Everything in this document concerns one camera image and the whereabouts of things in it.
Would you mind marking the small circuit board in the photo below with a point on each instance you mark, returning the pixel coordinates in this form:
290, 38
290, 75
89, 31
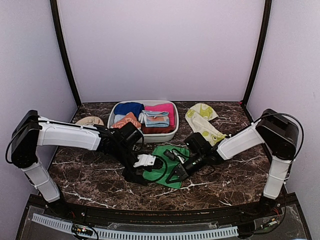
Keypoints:
81, 231

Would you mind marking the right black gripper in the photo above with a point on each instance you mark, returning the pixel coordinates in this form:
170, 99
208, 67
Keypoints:
181, 171

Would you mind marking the light blue towel underneath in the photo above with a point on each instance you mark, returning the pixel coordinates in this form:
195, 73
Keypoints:
118, 117

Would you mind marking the right black frame post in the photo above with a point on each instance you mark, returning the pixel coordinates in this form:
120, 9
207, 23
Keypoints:
258, 53

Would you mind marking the white plastic basin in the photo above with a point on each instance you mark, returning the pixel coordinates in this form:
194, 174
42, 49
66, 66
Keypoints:
152, 137

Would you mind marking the white slotted cable duct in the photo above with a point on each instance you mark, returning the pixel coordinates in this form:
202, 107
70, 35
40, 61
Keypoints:
108, 234

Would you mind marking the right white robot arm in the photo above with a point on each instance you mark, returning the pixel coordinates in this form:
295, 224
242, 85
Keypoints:
281, 133

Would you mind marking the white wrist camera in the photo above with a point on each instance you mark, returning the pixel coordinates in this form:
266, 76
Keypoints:
144, 160
178, 156

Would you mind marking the pink rolled towel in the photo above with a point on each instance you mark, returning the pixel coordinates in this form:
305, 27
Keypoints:
164, 107

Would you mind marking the dark red rolled towel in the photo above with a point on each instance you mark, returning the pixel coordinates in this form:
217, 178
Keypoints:
157, 130

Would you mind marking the orange cartoon rolled towel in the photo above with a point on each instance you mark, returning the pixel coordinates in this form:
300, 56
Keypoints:
128, 118

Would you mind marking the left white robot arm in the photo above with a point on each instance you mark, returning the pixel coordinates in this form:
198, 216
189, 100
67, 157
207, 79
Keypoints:
34, 131

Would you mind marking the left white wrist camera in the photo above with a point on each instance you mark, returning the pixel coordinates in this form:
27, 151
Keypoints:
144, 160

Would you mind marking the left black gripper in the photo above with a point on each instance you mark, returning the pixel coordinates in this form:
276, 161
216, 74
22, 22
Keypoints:
130, 175

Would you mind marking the green microfiber towel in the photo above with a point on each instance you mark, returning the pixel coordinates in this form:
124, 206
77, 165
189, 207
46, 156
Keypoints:
159, 176

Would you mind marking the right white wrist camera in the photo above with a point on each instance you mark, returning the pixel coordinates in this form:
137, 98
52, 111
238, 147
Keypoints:
178, 156

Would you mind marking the light blue striped towel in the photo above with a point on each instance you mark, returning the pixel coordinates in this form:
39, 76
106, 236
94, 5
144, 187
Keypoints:
154, 119

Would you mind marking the black frame post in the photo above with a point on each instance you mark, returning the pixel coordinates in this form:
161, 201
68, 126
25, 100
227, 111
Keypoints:
258, 53
63, 52

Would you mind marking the left black frame post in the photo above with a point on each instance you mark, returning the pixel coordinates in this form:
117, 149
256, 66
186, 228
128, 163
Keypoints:
63, 52

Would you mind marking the cream yellow-green patterned towel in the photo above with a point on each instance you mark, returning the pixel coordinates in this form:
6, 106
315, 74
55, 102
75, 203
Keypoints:
198, 117

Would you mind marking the blue rolled towel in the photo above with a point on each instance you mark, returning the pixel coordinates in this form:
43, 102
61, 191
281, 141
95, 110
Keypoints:
129, 107

